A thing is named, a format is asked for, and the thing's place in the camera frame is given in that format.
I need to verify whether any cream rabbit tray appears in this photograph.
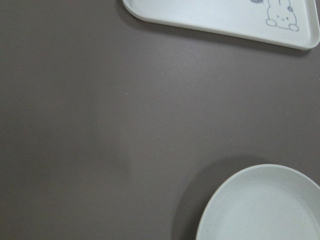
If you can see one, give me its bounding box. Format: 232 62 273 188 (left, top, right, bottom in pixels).
122 0 320 50

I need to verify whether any cream round plate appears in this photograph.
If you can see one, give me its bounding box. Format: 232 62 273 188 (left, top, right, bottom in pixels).
195 164 320 240

